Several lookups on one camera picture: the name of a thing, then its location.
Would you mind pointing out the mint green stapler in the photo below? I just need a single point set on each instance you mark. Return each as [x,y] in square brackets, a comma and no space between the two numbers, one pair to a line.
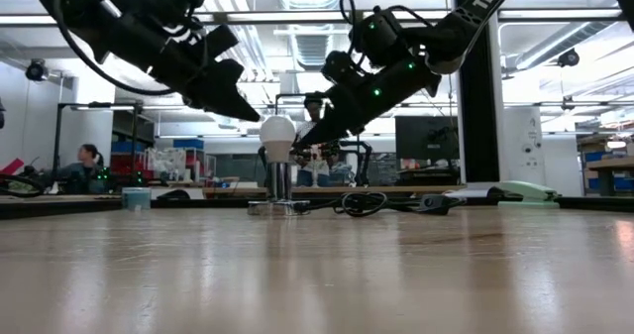
[527,191]

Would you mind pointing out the chrome lamp base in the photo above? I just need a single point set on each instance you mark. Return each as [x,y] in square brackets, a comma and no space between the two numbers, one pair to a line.
[279,180]

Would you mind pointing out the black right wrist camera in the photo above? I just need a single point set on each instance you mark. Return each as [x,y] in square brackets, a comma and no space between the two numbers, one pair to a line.
[339,66]

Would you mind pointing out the black ceiling camera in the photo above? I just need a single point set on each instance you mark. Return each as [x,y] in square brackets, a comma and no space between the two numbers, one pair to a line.
[568,58]
[36,70]

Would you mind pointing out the person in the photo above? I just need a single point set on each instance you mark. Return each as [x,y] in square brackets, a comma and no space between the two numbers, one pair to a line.
[79,173]
[312,107]

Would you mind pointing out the black aluminium rig frame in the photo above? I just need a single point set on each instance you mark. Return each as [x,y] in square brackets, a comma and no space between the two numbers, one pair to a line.
[59,207]

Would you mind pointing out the white pillar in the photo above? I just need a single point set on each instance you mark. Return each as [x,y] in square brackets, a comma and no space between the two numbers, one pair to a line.
[525,141]

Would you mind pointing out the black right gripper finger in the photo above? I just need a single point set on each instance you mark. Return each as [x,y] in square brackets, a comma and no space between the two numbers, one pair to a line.
[324,133]

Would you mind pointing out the white lightbulb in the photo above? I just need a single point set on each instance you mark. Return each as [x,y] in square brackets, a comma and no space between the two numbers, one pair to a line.
[277,133]

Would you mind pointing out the long ceiling light bar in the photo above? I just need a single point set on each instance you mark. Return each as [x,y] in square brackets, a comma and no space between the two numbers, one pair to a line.
[297,16]

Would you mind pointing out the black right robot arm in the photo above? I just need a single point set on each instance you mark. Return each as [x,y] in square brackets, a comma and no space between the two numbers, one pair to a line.
[460,22]

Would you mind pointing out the blue storage bin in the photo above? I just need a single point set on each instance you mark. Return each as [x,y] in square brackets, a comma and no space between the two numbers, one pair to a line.
[188,144]

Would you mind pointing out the black frame clamp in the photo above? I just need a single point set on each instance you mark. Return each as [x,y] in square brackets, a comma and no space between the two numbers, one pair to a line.
[495,192]
[173,195]

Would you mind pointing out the black background rig frame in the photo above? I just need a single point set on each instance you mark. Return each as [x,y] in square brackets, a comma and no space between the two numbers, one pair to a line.
[287,95]
[58,141]

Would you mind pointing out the black background robot arm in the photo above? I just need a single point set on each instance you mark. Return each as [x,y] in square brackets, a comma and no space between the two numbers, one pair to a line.
[366,155]

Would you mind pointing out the black computer monitor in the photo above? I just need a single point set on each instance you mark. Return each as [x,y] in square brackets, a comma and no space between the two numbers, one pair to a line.
[426,136]

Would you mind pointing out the wooden background table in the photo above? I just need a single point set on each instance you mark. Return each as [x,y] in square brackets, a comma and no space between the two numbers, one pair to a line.
[611,164]

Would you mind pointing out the small blue cup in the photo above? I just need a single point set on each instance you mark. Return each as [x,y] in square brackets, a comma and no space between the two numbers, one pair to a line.
[136,199]

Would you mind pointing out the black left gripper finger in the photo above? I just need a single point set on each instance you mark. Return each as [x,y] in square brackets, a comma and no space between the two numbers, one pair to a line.
[223,91]

